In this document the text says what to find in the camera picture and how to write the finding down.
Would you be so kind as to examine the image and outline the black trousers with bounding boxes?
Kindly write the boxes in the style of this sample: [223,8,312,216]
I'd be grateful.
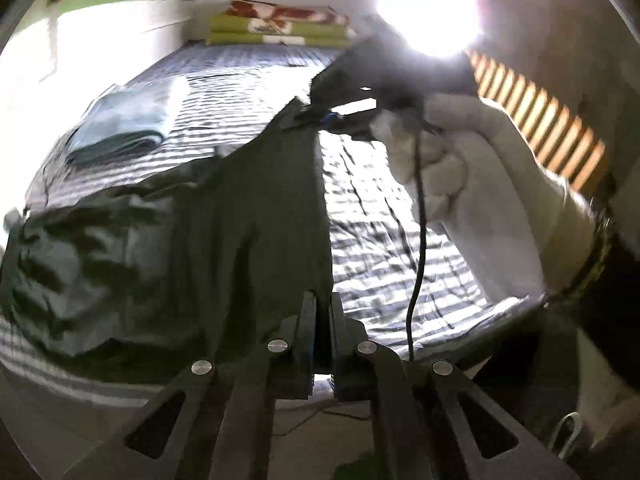
[1,100,333,382]

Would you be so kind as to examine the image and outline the right forearm dark sleeve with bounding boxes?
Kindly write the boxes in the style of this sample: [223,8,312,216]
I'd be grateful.
[534,193,639,479]

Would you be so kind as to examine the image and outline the right hand white glove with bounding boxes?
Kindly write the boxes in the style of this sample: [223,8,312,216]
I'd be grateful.
[371,94,596,302]

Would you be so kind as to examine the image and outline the striped blue grey bedspread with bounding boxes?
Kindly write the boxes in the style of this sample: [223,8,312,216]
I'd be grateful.
[1,44,526,406]

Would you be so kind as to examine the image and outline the folded green floral blanket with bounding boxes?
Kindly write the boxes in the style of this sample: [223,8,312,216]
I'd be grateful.
[206,0,357,49]

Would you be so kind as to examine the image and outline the folded light blue towel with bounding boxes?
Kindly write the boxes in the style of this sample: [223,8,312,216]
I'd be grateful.
[65,84,174,167]

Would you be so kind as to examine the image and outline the bright ring light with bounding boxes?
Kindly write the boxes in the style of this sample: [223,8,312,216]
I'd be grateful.
[375,0,484,60]

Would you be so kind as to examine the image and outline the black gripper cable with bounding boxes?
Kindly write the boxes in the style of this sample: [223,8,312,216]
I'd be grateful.
[406,109,430,363]

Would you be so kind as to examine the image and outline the wooden slatted bed rail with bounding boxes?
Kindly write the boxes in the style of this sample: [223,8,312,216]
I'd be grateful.
[468,50,608,197]

